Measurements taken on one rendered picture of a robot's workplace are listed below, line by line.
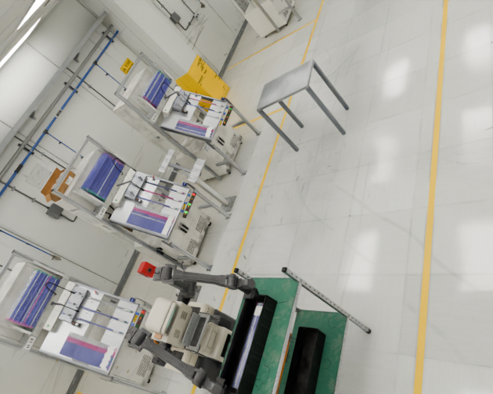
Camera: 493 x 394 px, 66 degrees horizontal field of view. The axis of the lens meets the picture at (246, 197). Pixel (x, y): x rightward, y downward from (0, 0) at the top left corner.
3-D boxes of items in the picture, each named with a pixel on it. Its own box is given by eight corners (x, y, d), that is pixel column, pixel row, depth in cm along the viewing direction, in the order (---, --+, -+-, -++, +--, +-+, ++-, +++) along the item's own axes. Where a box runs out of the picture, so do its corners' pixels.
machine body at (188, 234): (214, 220, 518) (181, 195, 484) (196, 266, 485) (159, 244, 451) (185, 224, 563) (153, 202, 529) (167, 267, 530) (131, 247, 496)
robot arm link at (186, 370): (142, 327, 210) (130, 345, 206) (141, 326, 205) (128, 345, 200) (208, 370, 204) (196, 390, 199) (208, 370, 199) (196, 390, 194)
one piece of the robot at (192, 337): (196, 356, 267) (174, 346, 255) (210, 317, 279) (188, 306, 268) (210, 360, 256) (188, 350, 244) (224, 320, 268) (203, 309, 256)
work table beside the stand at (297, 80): (345, 134, 433) (307, 85, 390) (296, 152, 479) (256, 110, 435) (349, 107, 457) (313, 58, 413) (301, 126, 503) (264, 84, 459)
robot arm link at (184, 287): (150, 263, 226) (147, 281, 222) (170, 263, 221) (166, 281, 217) (188, 283, 262) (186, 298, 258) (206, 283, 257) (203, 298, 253)
